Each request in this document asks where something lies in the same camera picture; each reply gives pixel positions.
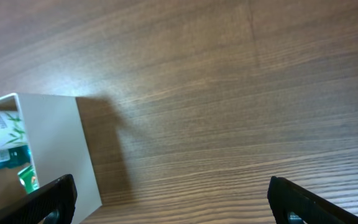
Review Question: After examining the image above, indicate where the green soap box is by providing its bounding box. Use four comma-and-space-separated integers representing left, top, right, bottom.
17, 165, 39, 194

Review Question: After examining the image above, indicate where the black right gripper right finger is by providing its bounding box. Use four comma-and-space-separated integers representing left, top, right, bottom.
267, 176, 358, 224

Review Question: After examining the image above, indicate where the white cardboard box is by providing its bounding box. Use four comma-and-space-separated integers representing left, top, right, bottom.
0, 93, 102, 223

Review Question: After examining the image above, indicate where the white toothpaste tube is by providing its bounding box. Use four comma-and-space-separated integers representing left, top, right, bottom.
0, 111, 27, 151

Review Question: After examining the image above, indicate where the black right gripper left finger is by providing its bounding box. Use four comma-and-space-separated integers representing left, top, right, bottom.
0, 174, 77, 224

